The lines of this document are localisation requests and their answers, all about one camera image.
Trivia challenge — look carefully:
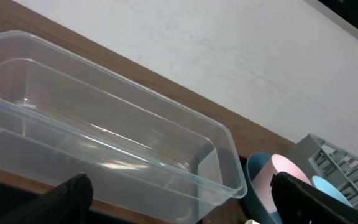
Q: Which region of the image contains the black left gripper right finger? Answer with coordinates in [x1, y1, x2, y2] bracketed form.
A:
[270, 172, 358, 224]

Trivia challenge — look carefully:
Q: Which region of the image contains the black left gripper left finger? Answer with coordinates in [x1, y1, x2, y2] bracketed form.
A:
[0, 174, 93, 224]

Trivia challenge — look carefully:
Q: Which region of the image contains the light blue cup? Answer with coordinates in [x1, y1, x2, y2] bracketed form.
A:
[310, 176, 352, 207]

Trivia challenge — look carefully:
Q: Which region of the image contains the grey dishwasher rack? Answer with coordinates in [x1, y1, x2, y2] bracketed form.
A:
[284, 134, 358, 210]

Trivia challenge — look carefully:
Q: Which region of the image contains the pink cup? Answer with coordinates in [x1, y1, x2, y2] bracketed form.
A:
[252, 154, 311, 213]

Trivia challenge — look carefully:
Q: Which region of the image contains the dark blue plate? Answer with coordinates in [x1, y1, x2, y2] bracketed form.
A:
[241, 152, 282, 224]

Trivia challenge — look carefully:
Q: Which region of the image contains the clear plastic bin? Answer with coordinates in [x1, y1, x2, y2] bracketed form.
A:
[0, 31, 247, 223]

